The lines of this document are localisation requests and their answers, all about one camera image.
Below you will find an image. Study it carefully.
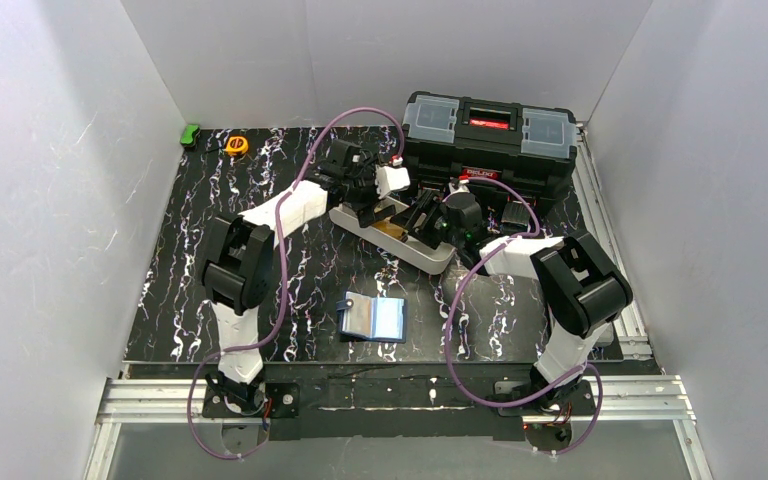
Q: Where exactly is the white oblong plastic tray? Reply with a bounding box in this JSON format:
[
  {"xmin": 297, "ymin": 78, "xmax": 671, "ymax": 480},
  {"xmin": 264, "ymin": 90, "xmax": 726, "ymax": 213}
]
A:
[{"xmin": 329, "ymin": 196, "xmax": 455, "ymax": 275}]

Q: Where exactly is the orange card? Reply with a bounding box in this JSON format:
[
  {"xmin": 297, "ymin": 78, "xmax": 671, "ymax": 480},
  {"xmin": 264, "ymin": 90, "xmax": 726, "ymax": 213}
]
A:
[{"xmin": 372, "ymin": 220, "xmax": 408, "ymax": 242}]

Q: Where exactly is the blue leather card holder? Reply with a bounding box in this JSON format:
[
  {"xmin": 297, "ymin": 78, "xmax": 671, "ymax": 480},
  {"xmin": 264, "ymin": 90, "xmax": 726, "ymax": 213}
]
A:
[{"xmin": 336, "ymin": 291, "xmax": 407, "ymax": 343}]

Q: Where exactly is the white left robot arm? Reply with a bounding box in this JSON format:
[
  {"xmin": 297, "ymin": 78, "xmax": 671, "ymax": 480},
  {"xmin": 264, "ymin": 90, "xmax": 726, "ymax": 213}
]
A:
[{"xmin": 198, "ymin": 140, "xmax": 410, "ymax": 408}]

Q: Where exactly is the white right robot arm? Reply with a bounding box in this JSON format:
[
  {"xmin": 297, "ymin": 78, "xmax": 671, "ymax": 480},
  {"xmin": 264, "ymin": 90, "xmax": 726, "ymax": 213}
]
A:
[{"xmin": 391, "ymin": 191, "xmax": 633, "ymax": 408}]

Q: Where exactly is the black marbled table mat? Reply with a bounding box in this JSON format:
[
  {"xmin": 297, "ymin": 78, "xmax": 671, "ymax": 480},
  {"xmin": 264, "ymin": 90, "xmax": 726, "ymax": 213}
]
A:
[{"xmin": 122, "ymin": 125, "xmax": 624, "ymax": 366}]

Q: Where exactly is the black plastic toolbox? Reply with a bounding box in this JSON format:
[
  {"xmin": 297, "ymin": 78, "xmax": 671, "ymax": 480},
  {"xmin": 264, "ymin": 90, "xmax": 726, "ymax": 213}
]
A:
[{"xmin": 402, "ymin": 91, "xmax": 578, "ymax": 215}]

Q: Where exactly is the yellow tape measure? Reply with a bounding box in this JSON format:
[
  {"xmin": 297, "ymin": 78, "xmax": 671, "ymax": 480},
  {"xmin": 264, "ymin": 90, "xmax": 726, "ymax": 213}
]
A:
[{"xmin": 224, "ymin": 135, "xmax": 249, "ymax": 157}]

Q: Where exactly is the green small object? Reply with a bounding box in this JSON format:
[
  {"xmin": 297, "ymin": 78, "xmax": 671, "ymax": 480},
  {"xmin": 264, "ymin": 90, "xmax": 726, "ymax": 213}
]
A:
[{"xmin": 179, "ymin": 124, "xmax": 201, "ymax": 148}]

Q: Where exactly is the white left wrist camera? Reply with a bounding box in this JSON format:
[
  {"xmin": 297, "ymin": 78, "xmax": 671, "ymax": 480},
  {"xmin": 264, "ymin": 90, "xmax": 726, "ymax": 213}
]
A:
[{"xmin": 375, "ymin": 166, "xmax": 411, "ymax": 199}]

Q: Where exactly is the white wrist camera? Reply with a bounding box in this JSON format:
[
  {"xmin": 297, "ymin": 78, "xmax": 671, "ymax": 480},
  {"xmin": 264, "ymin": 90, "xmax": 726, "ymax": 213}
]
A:
[
  {"xmin": 375, "ymin": 166, "xmax": 411, "ymax": 199},
  {"xmin": 445, "ymin": 178, "xmax": 469, "ymax": 201}
]

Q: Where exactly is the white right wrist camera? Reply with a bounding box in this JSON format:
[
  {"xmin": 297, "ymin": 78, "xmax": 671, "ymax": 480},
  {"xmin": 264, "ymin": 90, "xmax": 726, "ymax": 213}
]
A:
[{"xmin": 445, "ymin": 178, "xmax": 469, "ymax": 201}]

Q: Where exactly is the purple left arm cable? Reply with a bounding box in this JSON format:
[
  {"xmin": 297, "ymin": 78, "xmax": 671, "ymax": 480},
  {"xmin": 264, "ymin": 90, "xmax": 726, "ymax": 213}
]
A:
[{"xmin": 186, "ymin": 107, "xmax": 406, "ymax": 462}]

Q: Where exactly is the aluminium frame rail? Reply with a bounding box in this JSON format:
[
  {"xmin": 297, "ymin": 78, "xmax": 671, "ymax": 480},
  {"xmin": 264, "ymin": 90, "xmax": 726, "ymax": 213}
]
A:
[{"xmin": 82, "ymin": 125, "xmax": 697, "ymax": 480}]

